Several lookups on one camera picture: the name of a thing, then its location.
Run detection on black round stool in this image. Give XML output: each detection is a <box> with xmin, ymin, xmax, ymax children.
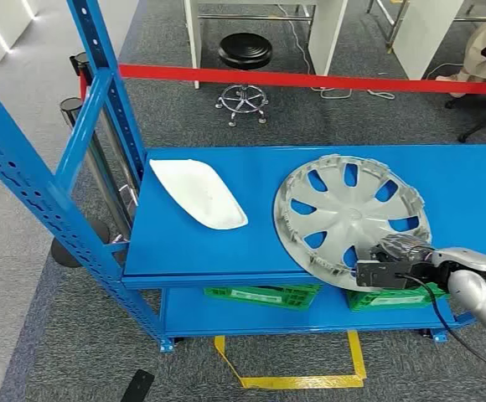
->
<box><xmin>215</xmin><ymin>32</ymin><xmax>274</xmax><ymax>128</ymax></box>

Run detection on white curved plastic part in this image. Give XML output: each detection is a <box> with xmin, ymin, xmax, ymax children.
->
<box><xmin>149</xmin><ymin>159</ymin><xmax>249</xmax><ymax>231</ymax></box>

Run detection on white floor cable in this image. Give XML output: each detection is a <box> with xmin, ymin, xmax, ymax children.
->
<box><xmin>276</xmin><ymin>5</ymin><xmax>396</xmax><ymax>101</ymax></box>

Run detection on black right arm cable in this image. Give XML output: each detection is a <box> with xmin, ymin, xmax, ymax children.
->
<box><xmin>395</xmin><ymin>271</ymin><xmax>486</xmax><ymax>379</ymax></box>

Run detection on green plastic crate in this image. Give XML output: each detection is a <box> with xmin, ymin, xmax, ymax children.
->
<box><xmin>203</xmin><ymin>284</ymin><xmax>321</xmax><ymax>312</ymax></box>
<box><xmin>347</xmin><ymin>282</ymin><xmax>451</xmax><ymax>312</ymax></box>

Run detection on silver plastic wheel hubcap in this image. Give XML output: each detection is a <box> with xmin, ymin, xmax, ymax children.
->
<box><xmin>273</xmin><ymin>154</ymin><xmax>433</xmax><ymax>293</ymax></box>

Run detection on blue metal shelf rack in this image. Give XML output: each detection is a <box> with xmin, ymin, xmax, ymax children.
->
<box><xmin>0</xmin><ymin>0</ymin><xmax>486</xmax><ymax>354</ymax></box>

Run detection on person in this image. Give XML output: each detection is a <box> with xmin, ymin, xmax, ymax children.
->
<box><xmin>435</xmin><ymin>21</ymin><xmax>486</xmax><ymax>98</ymax></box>

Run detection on yellow floor tape outline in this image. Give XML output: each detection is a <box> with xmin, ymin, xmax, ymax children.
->
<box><xmin>214</xmin><ymin>331</ymin><xmax>367</xmax><ymax>390</ymax></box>

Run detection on red barrier belt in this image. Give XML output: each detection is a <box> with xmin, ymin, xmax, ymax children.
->
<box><xmin>119</xmin><ymin>64</ymin><xmax>486</xmax><ymax>96</ymax></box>

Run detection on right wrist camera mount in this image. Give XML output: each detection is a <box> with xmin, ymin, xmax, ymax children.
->
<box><xmin>356</xmin><ymin>259</ymin><xmax>430</xmax><ymax>291</ymax></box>

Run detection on clear plastic film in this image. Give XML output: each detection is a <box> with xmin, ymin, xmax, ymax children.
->
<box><xmin>379</xmin><ymin>233</ymin><xmax>435</xmax><ymax>262</ymax></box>

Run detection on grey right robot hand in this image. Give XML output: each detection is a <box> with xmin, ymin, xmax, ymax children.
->
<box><xmin>368</xmin><ymin>233</ymin><xmax>438</xmax><ymax>269</ymax></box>

